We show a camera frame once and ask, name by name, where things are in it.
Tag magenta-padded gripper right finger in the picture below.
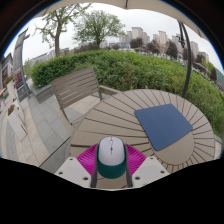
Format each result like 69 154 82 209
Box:
124 143 170 189

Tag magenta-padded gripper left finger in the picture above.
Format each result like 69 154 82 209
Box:
54 143 99 189

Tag white and teal computer mouse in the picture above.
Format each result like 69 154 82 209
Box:
95 135 128 180

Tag dark blue mouse pad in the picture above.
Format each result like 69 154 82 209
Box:
134 103 194 152

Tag white planter box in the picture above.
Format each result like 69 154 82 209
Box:
6 103 28 141

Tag slatted beige outdoor chair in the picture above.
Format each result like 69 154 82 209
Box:
50 66 123 126

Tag green hedge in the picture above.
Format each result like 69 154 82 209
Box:
29 49 224 138

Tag curved black umbrella pole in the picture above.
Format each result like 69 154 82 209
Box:
178 20 193 99

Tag grey sign pillar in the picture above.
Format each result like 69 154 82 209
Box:
12 28 33 101

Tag distant apartment buildings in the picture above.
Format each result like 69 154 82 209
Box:
118 26 211 63

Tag tall thin-leaved tree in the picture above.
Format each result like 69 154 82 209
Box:
34 3 92 58

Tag round leafy green tree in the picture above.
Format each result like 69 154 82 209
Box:
73 9 126 49

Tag beige umbrella canopy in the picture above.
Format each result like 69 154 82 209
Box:
36 0 208 39

